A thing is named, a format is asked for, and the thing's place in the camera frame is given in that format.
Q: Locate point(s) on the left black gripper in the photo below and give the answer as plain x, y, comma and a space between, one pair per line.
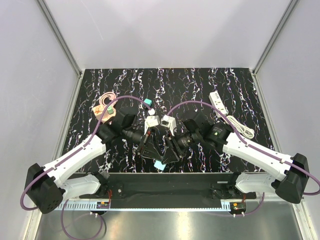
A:
148, 146

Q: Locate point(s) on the pink round socket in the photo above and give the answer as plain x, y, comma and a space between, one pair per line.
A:
107, 116

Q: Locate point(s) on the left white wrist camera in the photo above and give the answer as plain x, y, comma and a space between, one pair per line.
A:
151, 121

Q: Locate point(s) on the pink cube socket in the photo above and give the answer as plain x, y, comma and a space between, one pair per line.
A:
98, 111

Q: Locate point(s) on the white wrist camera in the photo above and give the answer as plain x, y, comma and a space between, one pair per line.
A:
151, 121
169, 122

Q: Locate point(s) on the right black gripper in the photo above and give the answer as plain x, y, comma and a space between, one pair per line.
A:
169, 156

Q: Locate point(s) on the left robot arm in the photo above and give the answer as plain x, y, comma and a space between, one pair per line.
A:
47, 186

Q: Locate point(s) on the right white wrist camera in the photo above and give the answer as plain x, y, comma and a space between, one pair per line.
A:
169, 122

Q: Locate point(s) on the teal plug adapter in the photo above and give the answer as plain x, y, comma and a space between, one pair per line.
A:
148, 102

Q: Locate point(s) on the mint plug adapter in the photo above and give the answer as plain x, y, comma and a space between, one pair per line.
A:
158, 165

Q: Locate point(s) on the green usb charger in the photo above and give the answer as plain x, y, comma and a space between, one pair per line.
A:
110, 110

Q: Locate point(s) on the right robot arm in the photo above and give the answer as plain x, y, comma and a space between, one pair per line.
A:
285, 175

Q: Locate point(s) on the white power strip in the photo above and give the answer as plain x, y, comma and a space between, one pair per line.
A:
217, 102

